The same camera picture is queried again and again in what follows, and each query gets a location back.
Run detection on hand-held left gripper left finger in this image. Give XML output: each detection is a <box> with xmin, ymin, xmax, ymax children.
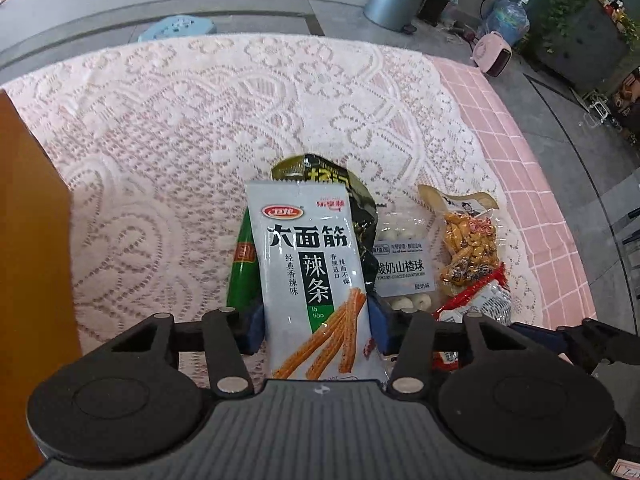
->
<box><xmin>110</xmin><ymin>304</ymin><xmax>271</xmax><ymax>396</ymax></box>

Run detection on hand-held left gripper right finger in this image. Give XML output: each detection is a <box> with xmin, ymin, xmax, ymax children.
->
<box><xmin>369</xmin><ymin>295</ymin><xmax>546</xmax><ymax>396</ymax></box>

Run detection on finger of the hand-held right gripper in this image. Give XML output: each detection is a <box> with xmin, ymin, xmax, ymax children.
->
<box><xmin>509</xmin><ymin>317</ymin><xmax>640</xmax><ymax>377</ymax></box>

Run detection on green sausage stick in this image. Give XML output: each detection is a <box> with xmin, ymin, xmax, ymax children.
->
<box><xmin>226</xmin><ymin>207</ymin><xmax>264</xmax><ymax>313</ymax></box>

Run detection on clear packet of white balls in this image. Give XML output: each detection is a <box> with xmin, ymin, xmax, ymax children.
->
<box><xmin>372</xmin><ymin>202</ymin><xmax>442</xmax><ymax>317</ymax></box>

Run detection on white spicy strip snack packet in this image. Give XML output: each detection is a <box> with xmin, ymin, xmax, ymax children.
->
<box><xmin>245</xmin><ymin>181</ymin><xmax>388</xmax><ymax>381</ymax></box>

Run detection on red and white snack packet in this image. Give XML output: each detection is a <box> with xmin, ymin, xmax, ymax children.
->
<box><xmin>432</xmin><ymin>264</ymin><xmax>514</xmax><ymax>372</ymax></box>

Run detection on dark green snack packet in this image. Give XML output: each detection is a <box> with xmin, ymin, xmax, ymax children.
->
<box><xmin>270</xmin><ymin>154</ymin><xmax>381</xmax><ymax>301</ymax></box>

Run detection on yellow peanut snack packet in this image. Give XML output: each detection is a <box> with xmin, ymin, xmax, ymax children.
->
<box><xmin>417</xmin><ymin>184</ymin><xmax>503</xmax><ymax>301</ymax></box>

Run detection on orange-rimmed storage box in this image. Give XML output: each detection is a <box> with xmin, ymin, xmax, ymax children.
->
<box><xmin>0</xmin><ymin>89</ymin><xmax>83</xmax><ymax>480</ymax></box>

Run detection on white lace tablecloth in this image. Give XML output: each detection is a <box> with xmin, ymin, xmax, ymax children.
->
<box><xmin>0</xmin><ymin>35</ymin><xmax>545</xmax><ymax>393</ymax></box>

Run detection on small white metal stand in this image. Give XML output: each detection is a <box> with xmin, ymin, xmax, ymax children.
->
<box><xmin>582</xmin><ymin>87</ymin><xmax>612</xmax><ymax>124</ymax></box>

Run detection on grey planter box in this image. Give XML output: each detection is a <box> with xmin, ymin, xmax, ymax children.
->
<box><xmin>531</xmin><ymin>0</ymin><xmax>632</xmax><ymax>78</ymax></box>

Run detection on pink space heater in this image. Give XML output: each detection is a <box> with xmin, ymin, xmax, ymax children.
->
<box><xmin>472</xmin><ymin>31</ymin><xmax>515</xmax><ymax>79</ymax></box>

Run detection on light blue plastic stool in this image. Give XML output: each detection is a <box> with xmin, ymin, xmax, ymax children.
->
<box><xmin>137</xmin><ymin>15</ymin><xmax>216</xmax><ymax>44</ymax></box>

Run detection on large blue water bottle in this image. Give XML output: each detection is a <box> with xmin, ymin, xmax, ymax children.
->
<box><xmin>486</xmin><ymin>0</ymin><xmax>531</xmax><ymax>49</ymax></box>

